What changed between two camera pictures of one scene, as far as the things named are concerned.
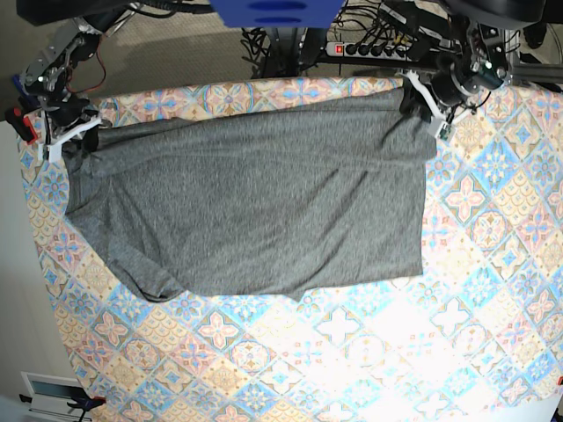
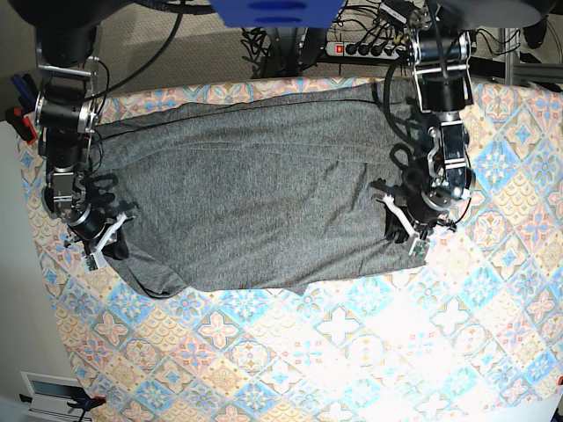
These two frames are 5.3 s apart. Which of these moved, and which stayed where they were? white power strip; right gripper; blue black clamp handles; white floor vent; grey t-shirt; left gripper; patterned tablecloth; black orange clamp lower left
Moved: grey t-shirt; left gripper; right gripper
Stayed: white power strip; patterned tablecloth; white floor vent; blue black clamp handles; black orange clamp lower left
